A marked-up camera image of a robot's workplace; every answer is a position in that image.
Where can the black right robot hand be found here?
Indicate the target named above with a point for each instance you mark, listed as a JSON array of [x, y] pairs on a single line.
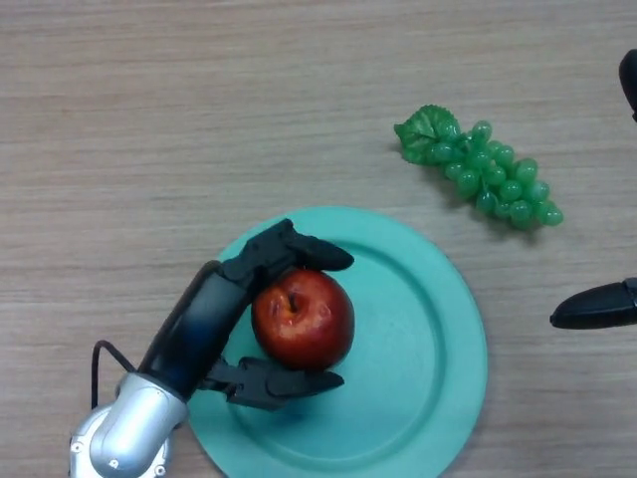
[[592, 309]]

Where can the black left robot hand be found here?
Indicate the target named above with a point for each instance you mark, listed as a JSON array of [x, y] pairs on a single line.
[[199, 323]]

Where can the red apple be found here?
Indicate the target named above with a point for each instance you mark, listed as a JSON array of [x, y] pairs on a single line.
[[303, 323]]

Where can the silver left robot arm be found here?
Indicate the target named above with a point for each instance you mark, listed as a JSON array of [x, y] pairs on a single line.
[[134, 428]]

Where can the green round plate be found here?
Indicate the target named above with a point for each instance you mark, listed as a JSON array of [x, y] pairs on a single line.
[[398, 348]]

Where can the green plastic grape bunch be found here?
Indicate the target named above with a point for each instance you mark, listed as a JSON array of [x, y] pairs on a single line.
[[492, 176]]

